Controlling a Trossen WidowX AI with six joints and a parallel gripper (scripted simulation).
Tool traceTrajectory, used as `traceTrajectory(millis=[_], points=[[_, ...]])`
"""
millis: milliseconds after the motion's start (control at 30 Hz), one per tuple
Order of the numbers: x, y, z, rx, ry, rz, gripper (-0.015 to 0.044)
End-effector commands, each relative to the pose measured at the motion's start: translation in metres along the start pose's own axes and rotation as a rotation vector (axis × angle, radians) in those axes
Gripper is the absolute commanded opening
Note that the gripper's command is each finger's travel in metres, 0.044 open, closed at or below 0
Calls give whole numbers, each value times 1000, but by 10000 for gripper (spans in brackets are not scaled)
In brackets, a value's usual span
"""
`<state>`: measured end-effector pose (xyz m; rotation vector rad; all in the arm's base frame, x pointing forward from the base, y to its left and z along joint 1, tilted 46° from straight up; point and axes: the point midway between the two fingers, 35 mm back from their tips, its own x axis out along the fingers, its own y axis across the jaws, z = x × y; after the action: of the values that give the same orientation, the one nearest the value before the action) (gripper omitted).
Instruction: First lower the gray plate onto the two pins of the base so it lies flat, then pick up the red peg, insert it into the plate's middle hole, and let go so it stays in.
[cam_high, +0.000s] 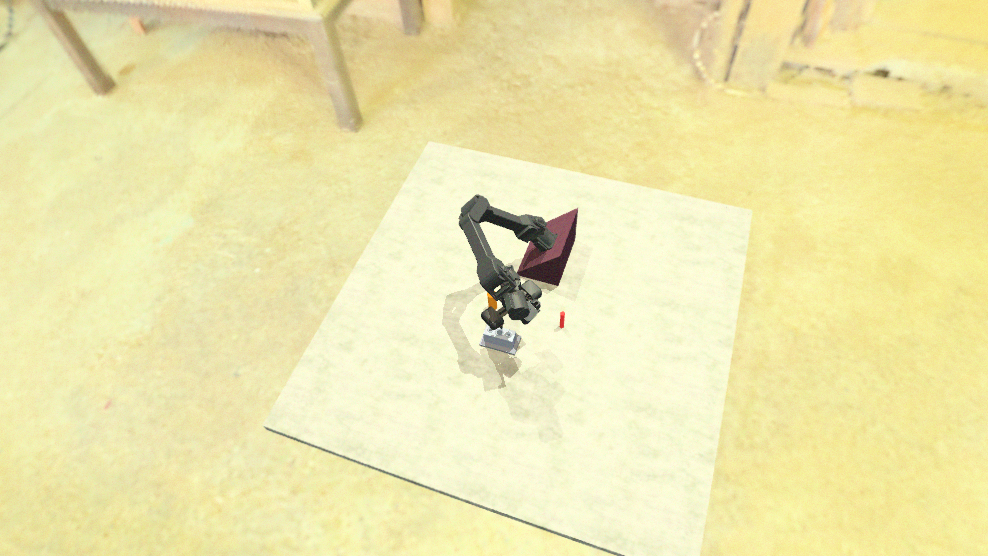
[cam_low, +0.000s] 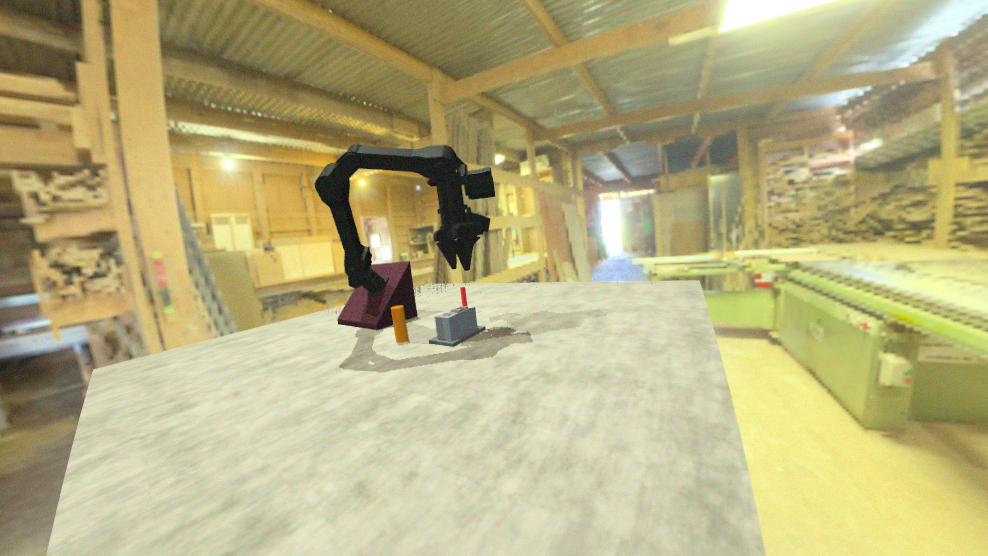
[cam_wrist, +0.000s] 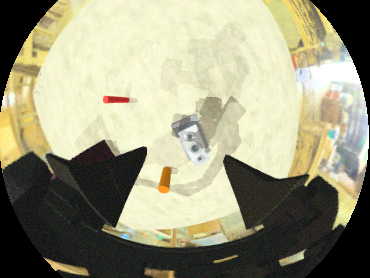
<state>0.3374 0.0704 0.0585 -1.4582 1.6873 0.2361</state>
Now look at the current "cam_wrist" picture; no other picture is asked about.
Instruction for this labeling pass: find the red peg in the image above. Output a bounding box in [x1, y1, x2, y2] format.
[104, 95, 129, 103]

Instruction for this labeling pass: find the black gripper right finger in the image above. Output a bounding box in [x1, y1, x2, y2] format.
[224, 155, 310, 231]

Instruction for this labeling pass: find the orange cylinder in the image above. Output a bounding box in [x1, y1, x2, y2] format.
[158, 166, 172, 194]

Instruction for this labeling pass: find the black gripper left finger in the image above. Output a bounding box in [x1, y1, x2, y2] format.
[45, 147, 148, 228]

